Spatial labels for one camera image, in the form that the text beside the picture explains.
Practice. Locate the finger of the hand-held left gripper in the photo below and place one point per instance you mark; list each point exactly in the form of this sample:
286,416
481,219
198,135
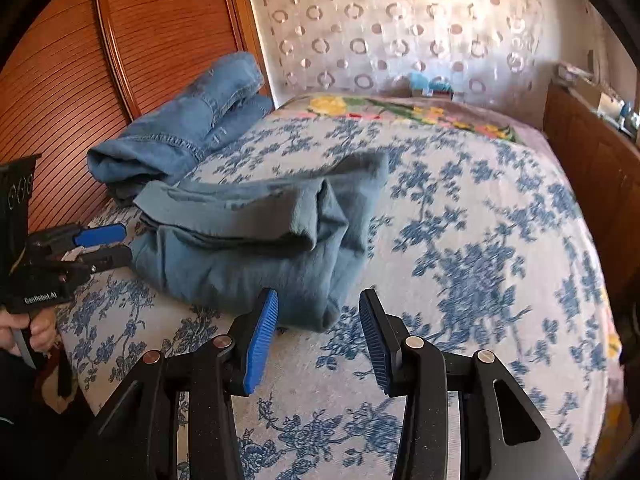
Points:
107,259
102,234

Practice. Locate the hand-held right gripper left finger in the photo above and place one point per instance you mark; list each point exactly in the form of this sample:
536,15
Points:
260,340

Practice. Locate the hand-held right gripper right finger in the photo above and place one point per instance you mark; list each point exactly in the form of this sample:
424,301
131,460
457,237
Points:
375,345

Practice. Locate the person's left hand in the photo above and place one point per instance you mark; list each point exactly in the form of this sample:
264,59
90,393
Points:
40,332

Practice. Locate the folded blue denim jeans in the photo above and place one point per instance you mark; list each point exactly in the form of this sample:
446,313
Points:
165,145

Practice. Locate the blue floral bed cover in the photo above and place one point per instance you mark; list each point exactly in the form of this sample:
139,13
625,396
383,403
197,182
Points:
475,260

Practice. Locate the person's dark clothing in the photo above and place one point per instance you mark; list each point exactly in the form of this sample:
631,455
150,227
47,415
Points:
30,425

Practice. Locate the wooden louvred wardrobe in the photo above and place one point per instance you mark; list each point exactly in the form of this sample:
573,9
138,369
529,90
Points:
150,35

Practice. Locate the colourful flower blanket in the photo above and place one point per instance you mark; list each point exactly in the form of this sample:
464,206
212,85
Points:
380,107

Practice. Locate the wooden cabinet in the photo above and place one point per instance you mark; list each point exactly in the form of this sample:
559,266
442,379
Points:
590,160

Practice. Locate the circle patterned curtain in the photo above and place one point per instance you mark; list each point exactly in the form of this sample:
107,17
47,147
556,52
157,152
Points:
375,20

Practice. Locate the flat cardboard box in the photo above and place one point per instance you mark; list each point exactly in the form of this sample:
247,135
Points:
597,100

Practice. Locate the stack of papers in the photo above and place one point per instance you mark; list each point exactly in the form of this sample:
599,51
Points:
575,72

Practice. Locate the blue bottle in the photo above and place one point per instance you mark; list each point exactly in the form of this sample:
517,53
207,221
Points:
626,112

